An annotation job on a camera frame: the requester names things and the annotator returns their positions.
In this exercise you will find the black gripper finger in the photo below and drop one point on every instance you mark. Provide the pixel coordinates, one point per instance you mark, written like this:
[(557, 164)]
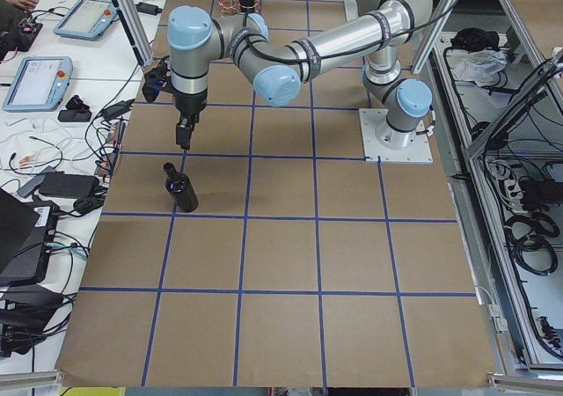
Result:
[(183, 133)]

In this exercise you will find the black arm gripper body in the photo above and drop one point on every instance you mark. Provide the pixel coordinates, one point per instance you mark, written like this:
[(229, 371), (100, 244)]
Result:
[(188, 103)]

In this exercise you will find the dark glass wine bottle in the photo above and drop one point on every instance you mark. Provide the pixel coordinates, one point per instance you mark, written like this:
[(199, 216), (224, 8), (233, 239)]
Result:
[(180, 188)]

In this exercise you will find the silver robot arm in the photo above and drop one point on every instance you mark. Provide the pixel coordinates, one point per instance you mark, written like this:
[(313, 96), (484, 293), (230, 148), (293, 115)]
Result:
[(276, 74)]

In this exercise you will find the teach pendant far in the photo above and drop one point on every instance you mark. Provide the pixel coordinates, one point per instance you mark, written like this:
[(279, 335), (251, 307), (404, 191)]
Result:
[(86, 20)]

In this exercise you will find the teach pendant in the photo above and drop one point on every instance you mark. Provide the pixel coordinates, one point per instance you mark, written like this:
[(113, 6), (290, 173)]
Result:
[(86, 20), (39, 84)]

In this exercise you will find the black power adapter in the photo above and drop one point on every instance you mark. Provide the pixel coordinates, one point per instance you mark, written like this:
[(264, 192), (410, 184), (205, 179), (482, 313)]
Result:
[(60, 184)]

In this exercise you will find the teach pendant near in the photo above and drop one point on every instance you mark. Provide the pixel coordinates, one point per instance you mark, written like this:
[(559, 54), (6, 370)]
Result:
[(39, 84)]

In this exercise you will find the black laptop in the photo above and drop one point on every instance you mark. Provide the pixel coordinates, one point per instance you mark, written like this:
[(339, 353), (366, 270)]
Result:
[(27, 230)]

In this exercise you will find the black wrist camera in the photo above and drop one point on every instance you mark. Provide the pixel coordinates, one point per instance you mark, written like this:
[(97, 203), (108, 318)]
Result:
[(157, 80)]

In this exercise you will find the aluminium frame post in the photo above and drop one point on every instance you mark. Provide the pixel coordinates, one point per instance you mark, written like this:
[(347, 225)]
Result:
[(134, 31)]

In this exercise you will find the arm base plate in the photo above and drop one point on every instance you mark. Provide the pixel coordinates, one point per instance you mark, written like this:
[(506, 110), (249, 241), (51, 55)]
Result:
[(382, 144)]

